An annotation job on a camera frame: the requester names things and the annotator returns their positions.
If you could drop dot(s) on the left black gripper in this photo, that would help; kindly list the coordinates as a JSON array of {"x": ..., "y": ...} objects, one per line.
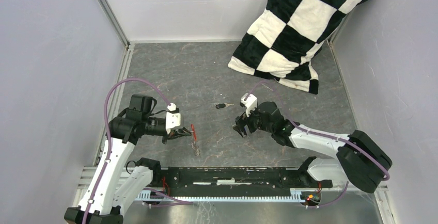
[{"x": 176, "y": 133}]

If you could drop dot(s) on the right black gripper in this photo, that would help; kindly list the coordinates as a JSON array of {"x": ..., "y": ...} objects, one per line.
[{"x": 243, "y": 120}]

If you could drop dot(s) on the red key tag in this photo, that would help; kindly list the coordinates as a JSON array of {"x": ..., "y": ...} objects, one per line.
[{"x": 194, "y": 132}]

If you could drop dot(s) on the metal key holder plate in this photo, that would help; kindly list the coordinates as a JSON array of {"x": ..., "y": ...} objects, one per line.
[{"x": 195, "y": 147}]

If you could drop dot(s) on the black head key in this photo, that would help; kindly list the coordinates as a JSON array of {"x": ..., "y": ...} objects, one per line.
[{"x": 223, "y": 105}]

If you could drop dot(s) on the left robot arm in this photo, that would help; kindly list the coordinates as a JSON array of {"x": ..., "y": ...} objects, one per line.
[{"x": 106, "y": 201}]

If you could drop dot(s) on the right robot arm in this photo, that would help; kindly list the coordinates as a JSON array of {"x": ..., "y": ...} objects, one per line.
[{"x": 355, "y": 157}]

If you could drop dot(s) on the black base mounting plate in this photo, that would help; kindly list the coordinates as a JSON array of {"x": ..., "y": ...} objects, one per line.
[{"x": 234, "y": 181}]

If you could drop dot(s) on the black white checkered blanket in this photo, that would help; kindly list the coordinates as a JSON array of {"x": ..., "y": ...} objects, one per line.
[{"x": 284, "y": 39}]

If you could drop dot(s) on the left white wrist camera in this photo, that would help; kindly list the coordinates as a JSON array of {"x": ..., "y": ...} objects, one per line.
[{"x": 173, "y": 119}]

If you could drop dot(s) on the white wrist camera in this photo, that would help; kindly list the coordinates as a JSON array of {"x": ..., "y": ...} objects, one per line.
[
  {"x": 249, "y": 102},
  {"x": 173, "y": 119}
]

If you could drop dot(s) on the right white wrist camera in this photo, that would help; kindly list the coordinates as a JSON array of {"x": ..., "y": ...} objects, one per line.
[{"x": 249, "y": 102}]

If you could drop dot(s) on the slotted cable duct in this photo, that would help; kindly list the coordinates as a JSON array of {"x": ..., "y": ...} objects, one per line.
[{"x": 294, "y": 196}]

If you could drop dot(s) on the aluminium frame rail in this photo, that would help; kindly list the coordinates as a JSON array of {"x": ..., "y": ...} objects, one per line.
[{"x": 114, "y": 22}]

